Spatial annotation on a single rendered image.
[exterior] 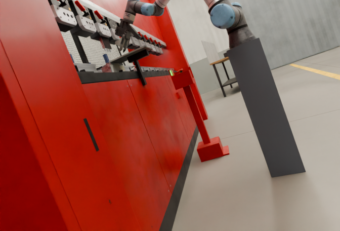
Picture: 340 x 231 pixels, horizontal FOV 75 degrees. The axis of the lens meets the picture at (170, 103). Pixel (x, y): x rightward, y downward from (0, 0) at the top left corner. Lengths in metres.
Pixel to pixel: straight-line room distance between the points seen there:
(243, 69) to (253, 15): 7.62
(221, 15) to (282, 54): 7.65
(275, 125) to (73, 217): 1.09
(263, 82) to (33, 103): 1.08
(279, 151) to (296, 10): 7.79
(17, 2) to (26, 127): 0.32
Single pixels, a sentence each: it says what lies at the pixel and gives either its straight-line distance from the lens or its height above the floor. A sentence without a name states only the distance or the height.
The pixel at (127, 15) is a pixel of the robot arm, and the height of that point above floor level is 1.23.
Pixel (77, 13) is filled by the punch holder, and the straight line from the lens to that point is 1.43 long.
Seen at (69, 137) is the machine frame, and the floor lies 0.67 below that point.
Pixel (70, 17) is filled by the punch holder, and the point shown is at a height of 1.21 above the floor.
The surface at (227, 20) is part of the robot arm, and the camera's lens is 1.21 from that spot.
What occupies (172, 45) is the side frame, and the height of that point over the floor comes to 1.32.
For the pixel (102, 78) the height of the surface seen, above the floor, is 0.84.
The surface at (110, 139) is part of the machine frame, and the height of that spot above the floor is 0.59.
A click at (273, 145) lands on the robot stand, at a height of 0.19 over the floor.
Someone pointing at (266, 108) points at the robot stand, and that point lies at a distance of 1.34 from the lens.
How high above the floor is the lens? 0.69
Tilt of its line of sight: 4 degrees down
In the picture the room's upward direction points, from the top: 21 degrees counter-clockwise
